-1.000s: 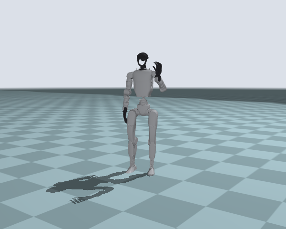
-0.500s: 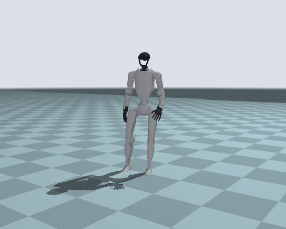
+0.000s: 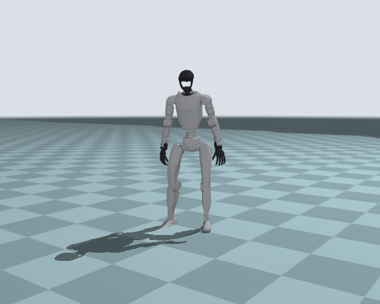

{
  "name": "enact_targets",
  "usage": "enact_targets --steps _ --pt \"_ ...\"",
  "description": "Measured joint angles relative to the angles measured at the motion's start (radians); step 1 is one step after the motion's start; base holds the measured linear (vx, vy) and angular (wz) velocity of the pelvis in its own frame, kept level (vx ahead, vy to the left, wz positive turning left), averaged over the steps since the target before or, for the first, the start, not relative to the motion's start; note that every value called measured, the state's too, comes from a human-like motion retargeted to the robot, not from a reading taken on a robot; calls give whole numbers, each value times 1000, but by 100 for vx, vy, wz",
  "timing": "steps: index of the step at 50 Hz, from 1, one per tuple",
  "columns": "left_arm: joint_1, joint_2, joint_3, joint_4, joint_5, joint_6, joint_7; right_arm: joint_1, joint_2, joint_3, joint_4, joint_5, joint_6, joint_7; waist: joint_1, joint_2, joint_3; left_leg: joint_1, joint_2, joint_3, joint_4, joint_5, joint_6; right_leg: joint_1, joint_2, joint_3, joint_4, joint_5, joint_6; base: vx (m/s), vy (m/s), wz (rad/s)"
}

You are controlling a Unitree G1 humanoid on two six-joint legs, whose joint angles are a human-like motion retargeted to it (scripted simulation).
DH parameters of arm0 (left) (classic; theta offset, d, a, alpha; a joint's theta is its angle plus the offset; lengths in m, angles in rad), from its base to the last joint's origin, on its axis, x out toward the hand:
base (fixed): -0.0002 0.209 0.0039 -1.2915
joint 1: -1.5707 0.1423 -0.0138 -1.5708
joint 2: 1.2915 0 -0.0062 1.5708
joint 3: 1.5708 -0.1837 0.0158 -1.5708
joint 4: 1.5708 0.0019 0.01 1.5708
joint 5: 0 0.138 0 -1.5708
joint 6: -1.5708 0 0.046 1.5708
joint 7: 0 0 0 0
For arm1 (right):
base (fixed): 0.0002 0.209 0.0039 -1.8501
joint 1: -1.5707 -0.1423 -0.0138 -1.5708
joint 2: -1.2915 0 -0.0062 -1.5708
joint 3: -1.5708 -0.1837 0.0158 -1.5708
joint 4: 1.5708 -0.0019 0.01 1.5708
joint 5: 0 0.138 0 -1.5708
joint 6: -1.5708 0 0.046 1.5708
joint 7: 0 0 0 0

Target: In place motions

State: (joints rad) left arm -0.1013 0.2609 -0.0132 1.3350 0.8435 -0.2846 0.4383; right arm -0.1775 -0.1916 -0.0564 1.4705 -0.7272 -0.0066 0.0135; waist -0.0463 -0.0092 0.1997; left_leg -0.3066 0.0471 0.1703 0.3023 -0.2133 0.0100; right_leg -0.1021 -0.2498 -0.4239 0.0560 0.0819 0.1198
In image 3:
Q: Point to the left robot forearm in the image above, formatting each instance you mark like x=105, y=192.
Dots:
x=217, y=137

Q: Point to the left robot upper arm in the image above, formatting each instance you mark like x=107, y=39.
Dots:
x=207, y=101

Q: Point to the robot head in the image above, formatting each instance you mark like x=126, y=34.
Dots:
x=186, y=76

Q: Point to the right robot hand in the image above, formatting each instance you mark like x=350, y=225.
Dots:
x=163, y=154

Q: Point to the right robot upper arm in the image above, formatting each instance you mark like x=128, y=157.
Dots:
x=168, y=122

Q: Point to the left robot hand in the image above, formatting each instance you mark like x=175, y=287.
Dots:
x=219, y=154

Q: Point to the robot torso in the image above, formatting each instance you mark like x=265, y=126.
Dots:
x=190, y=113

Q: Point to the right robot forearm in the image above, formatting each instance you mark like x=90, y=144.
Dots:
x=165, y=135

